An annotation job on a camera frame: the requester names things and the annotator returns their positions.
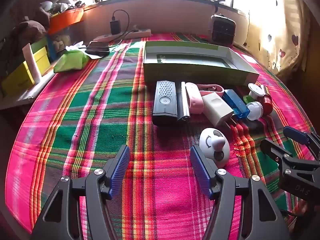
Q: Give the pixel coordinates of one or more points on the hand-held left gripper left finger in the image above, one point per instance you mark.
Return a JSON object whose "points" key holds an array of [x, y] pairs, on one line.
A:
{"points": [[120, 170]]}

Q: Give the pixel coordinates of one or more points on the pink case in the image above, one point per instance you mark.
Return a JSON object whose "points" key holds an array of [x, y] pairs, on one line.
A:
{"points": [[195, 100]]}

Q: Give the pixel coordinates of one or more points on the plaid blanket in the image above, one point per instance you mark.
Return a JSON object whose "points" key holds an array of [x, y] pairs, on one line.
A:
{"points": [[87, 120]]}

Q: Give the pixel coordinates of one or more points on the red-capped bottle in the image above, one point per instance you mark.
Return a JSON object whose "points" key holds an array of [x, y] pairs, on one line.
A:
{"points": [[267, 103]]}

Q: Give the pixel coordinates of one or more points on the white power strip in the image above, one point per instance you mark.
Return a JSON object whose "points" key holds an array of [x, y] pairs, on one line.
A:
{"points": [[140, 33]]}

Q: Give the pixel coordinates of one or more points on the orange box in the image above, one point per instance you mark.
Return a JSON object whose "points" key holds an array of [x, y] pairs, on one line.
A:
{"points": [[65, 20]]}

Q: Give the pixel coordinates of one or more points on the pile of assorted clutter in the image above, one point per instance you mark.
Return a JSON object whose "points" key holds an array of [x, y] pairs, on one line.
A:
{"points": [[57, 5]]}

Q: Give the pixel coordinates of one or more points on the white tube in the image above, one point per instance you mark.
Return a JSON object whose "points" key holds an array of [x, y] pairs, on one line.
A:
{"points": [[31, 62]]}

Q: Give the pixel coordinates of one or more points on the yellow box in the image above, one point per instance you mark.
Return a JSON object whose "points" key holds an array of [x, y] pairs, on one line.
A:
{"points": [[17, 80]]}

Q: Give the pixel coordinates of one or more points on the black phone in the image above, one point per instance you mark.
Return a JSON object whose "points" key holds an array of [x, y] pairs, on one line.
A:
{"points": [[97, 48]]}

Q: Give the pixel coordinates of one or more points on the white tissue paper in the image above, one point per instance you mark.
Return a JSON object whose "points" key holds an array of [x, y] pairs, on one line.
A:
{"points": [[75, 47]]}

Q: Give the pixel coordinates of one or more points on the brown checked cloth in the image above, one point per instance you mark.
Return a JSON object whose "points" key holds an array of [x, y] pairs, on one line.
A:
{"points": [[27, 31]]}

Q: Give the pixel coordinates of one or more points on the blue box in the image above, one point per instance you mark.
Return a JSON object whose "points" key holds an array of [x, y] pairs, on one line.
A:
{"points": [[51, 47]]}

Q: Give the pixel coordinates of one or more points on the pink hook clip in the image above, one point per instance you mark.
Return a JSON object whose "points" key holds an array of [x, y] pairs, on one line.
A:
{"points": [[210, 88]]}

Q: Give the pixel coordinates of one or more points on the panda toy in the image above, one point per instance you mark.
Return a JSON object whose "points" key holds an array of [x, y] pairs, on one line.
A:
{"points": [[212, 142]]}

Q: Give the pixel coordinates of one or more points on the heart print curtain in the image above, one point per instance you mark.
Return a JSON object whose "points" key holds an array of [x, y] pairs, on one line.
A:
{"points": [[280, 42]]}

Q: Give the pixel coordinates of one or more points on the clear ribbed cap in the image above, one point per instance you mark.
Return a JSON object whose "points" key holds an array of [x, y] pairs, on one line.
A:
{"points": [[255, 110]]}

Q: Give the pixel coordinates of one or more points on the clear storage box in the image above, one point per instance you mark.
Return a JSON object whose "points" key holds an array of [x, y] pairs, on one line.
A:
{"points": [[61, 41]]}

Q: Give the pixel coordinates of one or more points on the black perforated remote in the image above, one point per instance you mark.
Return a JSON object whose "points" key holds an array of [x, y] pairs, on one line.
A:
{"points": [[163, 105]]}

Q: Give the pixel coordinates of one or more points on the green cardboard box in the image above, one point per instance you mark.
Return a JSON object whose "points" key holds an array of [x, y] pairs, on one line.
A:
{"points": [[190, 73]]}

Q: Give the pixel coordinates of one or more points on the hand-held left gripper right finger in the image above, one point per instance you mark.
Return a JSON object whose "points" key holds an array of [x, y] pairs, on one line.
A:
{"points": [[200, 172]]}

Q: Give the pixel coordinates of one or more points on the green and white suction stand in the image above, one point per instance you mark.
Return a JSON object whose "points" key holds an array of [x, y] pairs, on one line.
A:
{"points": [[255, 90]]}

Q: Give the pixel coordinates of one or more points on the white side ledge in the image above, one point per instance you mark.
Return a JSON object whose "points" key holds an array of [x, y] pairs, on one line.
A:
{"points": [[25, 93]]}

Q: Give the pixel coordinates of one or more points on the grey portable heater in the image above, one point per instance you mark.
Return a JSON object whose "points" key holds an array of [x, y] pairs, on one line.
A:
{"points": [[222, 30]]}

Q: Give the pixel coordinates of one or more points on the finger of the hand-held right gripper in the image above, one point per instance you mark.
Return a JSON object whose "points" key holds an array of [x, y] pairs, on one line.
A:
{"points": [[296, 134], [273, 151]]}

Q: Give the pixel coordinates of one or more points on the green tissue pack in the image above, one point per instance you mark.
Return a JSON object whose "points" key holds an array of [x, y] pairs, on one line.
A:
{"points": [[70, 61]]}

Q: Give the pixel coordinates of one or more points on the white charger plug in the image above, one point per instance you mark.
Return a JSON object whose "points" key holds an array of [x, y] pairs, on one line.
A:
{"points": [[217, 108]]}

